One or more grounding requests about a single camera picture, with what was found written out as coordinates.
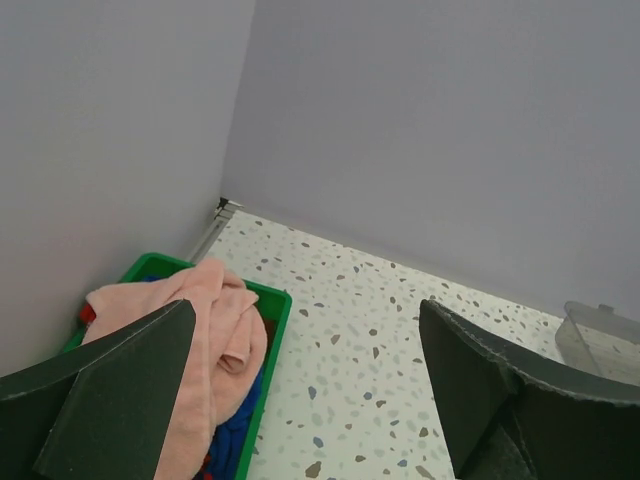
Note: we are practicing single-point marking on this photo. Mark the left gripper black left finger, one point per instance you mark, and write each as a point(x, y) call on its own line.
point(100, 410)

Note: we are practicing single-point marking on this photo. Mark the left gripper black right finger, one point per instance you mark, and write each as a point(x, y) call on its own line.
point(507, 412)

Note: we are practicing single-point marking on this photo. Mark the pink towel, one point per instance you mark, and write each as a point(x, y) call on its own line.
point(227, 351)

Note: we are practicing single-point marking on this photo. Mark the red patterned towel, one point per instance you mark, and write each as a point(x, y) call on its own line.
point(86, 314)

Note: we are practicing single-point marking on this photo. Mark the clear plastic container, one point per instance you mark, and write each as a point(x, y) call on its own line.
point(598, 341)

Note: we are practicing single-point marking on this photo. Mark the blue towel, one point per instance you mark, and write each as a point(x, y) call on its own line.
point(222, 458)

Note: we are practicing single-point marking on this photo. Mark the aluminium frame rail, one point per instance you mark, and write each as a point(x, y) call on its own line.
point(214, 225)

